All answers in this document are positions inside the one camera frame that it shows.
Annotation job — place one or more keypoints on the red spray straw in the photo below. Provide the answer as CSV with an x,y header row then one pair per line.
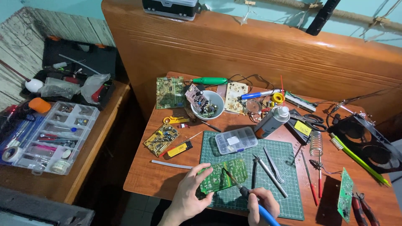
x,y
282,91

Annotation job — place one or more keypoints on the white round bulb tool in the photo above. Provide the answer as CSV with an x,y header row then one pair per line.
x,y
33,84

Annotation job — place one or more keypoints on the long narrow circuit strip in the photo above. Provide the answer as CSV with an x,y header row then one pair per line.
x,y
300,102

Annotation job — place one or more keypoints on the blue desoldering pump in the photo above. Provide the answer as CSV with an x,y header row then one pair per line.
x,y
256,94

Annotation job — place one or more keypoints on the orange cap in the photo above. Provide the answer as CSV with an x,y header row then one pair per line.
x,y
39,105

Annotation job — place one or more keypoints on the black fan frame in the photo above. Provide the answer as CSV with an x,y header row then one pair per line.
x,y
377,147

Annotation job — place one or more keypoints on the small clear parts box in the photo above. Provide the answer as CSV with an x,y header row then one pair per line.
x,y
236,140

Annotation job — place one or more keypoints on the white bowl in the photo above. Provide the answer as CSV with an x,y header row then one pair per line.
x,y
216,102

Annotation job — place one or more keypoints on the yellow circuit board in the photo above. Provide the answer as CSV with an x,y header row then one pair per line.
x,y
161,139

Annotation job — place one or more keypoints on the small black screwdriver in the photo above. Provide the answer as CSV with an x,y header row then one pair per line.
x,y
212,126

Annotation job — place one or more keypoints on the yellow and black lighter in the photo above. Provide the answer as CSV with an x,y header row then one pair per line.
x,y
178,150

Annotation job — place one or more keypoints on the green toothbrush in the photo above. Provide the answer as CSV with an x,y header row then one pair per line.
x,y
358,160

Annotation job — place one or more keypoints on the black tool case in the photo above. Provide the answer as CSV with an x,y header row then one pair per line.
x,y
81,59

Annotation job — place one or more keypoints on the clear compartment organizer box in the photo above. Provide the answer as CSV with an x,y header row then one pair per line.
x,y
56,135

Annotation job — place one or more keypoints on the purple circuit board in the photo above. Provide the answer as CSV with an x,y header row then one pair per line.
x,y
196,97

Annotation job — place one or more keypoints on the wooden side table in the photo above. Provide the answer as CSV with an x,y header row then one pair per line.
x,y
78,175

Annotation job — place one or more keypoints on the short silver tweezers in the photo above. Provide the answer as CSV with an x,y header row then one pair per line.
x,y
274,166

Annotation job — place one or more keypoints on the small green circuit board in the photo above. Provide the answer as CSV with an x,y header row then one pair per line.
x,y
345,194

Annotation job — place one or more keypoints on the beige circuit board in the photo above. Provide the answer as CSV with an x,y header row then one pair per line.
x,y
234,97

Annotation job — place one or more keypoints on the black tweezers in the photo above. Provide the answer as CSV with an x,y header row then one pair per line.
x,y
254,174

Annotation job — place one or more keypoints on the black and grey tool box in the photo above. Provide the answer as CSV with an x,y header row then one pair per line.
x,y
171,8

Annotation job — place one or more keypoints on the wooden headboard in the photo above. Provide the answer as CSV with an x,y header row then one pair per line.
x,y
251,53

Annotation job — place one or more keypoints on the long silver tweezers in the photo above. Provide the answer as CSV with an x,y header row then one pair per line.
x,y
271,177

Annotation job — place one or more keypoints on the large dark green circuit board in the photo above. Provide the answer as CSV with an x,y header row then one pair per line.
x,y
170,93

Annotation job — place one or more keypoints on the green cutting mat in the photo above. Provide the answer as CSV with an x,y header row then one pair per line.
x,y
276,191

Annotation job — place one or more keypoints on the person's left hand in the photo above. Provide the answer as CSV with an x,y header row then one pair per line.
x,y
188,193

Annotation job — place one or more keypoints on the black pole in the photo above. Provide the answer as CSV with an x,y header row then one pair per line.
x,y
322,17

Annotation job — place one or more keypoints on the green rotary tool pen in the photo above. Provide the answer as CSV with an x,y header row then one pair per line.
x,y
209,81

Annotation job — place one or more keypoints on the grey spray can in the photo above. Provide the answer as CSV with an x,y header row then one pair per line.
x,y
270,122

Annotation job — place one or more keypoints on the clear plastic bag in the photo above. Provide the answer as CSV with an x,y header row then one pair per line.
x,y
92,86

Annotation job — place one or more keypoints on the white tape roll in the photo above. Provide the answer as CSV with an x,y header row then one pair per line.
x,y
12,153

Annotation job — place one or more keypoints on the black pad with yellow label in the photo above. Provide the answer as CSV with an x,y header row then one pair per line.
x,y
301,128

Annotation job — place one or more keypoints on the white plastic strip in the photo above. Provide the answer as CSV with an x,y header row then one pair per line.
x,y
171,164

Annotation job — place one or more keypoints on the person's right hand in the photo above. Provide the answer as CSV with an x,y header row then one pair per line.
x,y
267,204

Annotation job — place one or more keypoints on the yellow tape roll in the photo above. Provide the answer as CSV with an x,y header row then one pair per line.
x,y
277,98

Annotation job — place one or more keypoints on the round clear magnifier lens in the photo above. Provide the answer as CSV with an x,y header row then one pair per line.
x,y
253,106

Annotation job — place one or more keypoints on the small red component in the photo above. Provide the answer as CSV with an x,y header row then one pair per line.
x,y
183,126

